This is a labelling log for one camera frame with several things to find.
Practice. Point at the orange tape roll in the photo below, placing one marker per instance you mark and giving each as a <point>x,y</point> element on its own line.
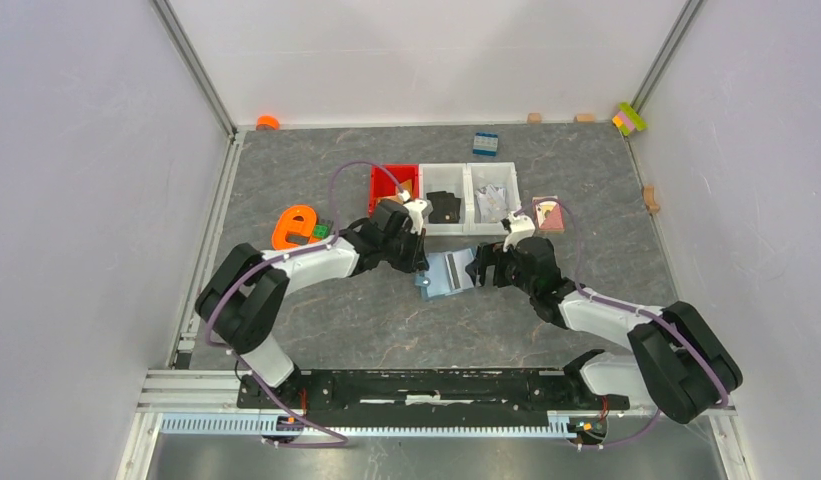
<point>267,122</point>

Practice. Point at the aluminium frame post right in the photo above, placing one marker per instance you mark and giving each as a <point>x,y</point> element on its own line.
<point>670,46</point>

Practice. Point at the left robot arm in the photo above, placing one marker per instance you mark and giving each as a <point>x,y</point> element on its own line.
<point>241,301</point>

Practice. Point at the blue card holder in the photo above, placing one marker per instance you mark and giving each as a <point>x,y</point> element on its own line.
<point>433,282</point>

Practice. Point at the blue and grey brick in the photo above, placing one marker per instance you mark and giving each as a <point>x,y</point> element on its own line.
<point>485,144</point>

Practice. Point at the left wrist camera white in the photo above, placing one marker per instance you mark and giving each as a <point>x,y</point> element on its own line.
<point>418,211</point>

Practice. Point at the white right plastic bin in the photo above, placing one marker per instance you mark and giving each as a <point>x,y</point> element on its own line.
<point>497,173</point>

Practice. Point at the blue toothed rail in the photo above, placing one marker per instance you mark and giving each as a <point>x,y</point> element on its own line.
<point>271,425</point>

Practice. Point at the gold cards in red bin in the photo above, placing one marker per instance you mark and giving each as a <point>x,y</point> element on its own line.
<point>396,198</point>

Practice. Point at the black card in bin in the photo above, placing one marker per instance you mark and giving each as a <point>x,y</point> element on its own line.
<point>446,207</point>

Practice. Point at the aluminium frame post left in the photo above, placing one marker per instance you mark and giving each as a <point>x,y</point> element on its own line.
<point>180,39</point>

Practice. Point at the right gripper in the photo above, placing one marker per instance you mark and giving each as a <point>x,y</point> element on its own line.
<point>489,254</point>

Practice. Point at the white middle plastic bin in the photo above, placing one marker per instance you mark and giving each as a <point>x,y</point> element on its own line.
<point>452,177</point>

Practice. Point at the orange plastic loop toy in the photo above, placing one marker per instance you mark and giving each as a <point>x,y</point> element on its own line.
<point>295,227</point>

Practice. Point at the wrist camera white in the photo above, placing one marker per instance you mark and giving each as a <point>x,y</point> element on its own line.
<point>418,211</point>
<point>519,226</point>

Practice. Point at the silver VIP cards in bin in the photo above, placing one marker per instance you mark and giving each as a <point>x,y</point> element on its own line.
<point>491,203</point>

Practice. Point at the white plastic bin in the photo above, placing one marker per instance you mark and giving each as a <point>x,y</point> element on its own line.
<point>452,177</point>
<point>497,173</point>

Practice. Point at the silver credit card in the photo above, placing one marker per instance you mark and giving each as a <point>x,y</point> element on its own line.
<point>456,263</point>

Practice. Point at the green toy brick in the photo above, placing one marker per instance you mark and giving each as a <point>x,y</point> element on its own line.
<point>320,231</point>

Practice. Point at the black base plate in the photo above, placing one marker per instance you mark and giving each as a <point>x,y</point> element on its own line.
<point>509,397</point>

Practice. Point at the colourful brick stack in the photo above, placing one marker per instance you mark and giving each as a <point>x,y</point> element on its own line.
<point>627,121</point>

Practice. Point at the dark grey brick plate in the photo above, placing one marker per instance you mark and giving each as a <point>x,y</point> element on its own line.
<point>329,223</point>

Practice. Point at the playing card box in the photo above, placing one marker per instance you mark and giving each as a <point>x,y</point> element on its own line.
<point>548,214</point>

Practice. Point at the red plastic bin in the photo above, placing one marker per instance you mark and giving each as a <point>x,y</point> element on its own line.
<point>386,180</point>

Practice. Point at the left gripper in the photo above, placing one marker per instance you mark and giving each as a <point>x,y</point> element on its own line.
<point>416,261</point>

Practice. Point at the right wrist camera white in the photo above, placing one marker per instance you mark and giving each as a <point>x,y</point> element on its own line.
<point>519,226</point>

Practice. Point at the wooden arch block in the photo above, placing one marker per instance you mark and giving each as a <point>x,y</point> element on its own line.
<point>650,200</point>

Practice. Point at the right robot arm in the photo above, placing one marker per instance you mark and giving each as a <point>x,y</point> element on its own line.
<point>684,366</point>

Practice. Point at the aluminium frame post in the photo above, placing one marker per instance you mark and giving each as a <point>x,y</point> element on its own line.
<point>180,39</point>
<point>670,46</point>

